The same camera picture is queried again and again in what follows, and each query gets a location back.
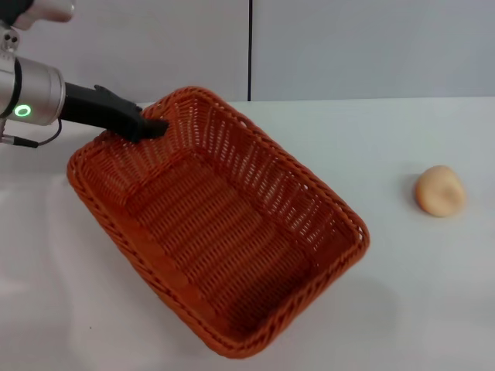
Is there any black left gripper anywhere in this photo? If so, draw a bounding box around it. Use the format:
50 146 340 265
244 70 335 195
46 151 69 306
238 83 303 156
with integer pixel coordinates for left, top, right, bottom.
60 82 170 144

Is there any orange woven rectangular basket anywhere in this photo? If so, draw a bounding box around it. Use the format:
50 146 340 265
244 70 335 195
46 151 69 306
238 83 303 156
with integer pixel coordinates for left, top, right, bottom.
66 86 371 359

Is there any round pale bread bun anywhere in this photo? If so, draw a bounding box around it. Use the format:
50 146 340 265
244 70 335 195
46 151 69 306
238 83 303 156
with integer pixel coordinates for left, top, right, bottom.
415 165 467 218

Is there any thin dark arm cable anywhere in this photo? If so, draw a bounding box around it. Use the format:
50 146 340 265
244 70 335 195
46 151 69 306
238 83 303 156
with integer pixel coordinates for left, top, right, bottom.
0 117 63 148

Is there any black vertical wall seam strip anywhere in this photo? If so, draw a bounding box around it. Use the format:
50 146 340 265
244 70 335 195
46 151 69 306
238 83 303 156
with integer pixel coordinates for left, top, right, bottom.
246 0 254 103

